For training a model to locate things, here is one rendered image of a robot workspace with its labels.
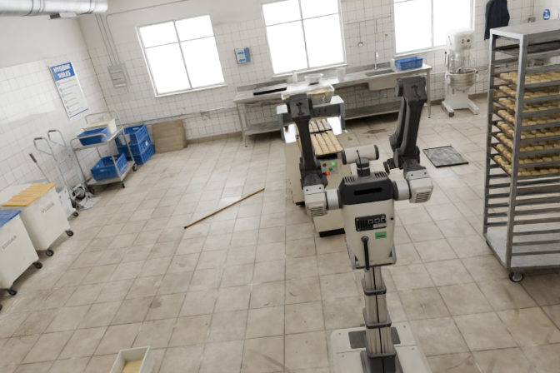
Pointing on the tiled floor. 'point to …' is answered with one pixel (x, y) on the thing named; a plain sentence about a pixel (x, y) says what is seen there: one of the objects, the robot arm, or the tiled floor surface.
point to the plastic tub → (134, 360)
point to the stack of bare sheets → (444, 156)
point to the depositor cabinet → (301, 156)
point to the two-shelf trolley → (101, 156)
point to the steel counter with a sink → (380, 81)
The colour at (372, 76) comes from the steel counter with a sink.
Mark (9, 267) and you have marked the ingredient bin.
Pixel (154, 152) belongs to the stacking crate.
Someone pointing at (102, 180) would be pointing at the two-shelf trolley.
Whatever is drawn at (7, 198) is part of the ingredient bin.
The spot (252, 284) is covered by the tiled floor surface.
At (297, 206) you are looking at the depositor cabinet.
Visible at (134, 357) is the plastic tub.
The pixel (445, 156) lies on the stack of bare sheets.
